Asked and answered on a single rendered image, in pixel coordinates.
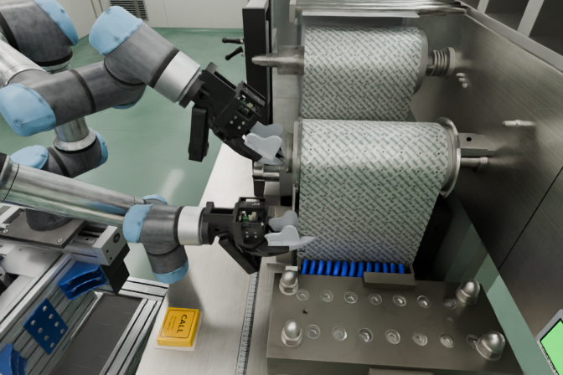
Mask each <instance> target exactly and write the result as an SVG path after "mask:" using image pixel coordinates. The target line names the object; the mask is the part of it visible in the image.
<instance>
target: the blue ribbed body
mask: <svg viewBox="0 0 563 375"><path fill-rule="evenodd" d="M306 272H307V274H308V275H313V274H315V275H322V274H323V275H335V276H351V277H362V276H363V273H364V272H380V273H396V274H409V273H410V271H409V270H404V265H403V264H399V265H398V270H397V269H396V267H395V264H390V269H388V265H387V264H386V263H383V264H382V269H381V268H380V264H379V263H375V264H374V268H372V264H371V263H370V262H368V263H367V265H366V268H365V267H364V263H363V262H359V267H356V263H355V262H354V261H353V262H351V265H350V267H349V264H348V262H347V261H344V262H343V266H341V264H340V262H339V261H338V260H337V261H336V262H335V265H334V266H333V261H332V260H329V261H328V262H327V265H325V261H324V260H323V259H321V260H320V262H319V265H318V262H317V261H316V260H315V259H313V260H312V263H311V264H310V262H309V260H308V259H305V260H304V262H303V265H301V274H306Z"/></svg>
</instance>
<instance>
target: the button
mask: <svg viewBox="0 0 563 375"><path fill-rule="evenodd" d="M199 318H200V312H199V309H186V308H172V307H168V308H167V311H166V314H165V316H164V318H163V323H162V325H161V327H160V330H159V333H158V336H157V342H158V345H164V346H176V347H191V346H192V345H193V342H194V337H195V333H196V330H197V327H198V324H199Z"/></svg>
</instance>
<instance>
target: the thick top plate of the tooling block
mask: <svg viewBox="0 0 563 375"><path fill-rule="evenodd" d="M282 274H283V273H274V281H273V290H272V299H271V317H270V325H269V335H268V344H267V353H266V364H267V373H273V374H286V375H367V374H368V371H369V368H370V367H375V368H388V369H400V370H413V371H426V372H434V375H524V372H523V370H522V368H521V366H520V365H519V362H518V360H517V358H516V356H515V354H514V351H513V349H512V347H511V346H510V344H509V341H508V338H507V337H506V335H505V333H504V330H503V328H502V327H501V325H500V323H499V320H498V318H497V316H496V314H495V312H494V310H493V307H492V306H491V303H490V301H489V299H488V297H487V295H486V293H485V291H484V289H483V286H482V284H479V286H480V290H479V293H478V300H477V302H476V304H475V305H473V306H468V305H465V304H463V303H462V302H461V301H460V300H459V299H458V298H457V297H456V294H455V292H456V289H457V288H458V287H459V286H460V285H461V282H445V281H429V280H416V288H415V290H392V289H377V288H364V284H363V279H362V277H351V276H335V275H305V274H297V283H298V290H297V292H296V293H295V294H293V295H284V294H283V293H282V292H281V291H280V289H279V284H280V278H281V277H282ZM290 319H295V320H297V321H298V322H299V324H300V326H301V328H302V334H303V340H302V343H301V345H300V346H299V347H296V348H289V347H286V346H285V345H284V344H283V342H282V329H283V327H284V326H285V324H286V322H287V321H288V320H290ZM490 331H497V332H499V333H501V334H502V335H503V337H504V340H505V345H504V350H503V353H502V355H501V358H500V359H499V360H498V361H495V362H493V361H489V360H487V359H486V358H484V357H483V356H482V355H481V354H480V353H479V352H478V350H477V348H476V341H477V339H478V338H480V337H481V336H482V335H483V334H487V333H488V332H490Z"/></svg>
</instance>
